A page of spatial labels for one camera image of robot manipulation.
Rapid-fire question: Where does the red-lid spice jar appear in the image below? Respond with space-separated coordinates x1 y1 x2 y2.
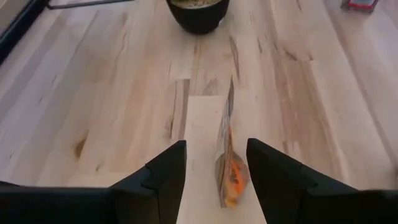
340 0 380 14

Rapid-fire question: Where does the potted succulent plant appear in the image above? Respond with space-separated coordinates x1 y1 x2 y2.
165 0 231 35

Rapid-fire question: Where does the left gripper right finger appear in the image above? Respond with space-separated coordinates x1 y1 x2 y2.
246 138 383 224

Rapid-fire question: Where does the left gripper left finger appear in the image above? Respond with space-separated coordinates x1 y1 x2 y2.
108 139 188 224

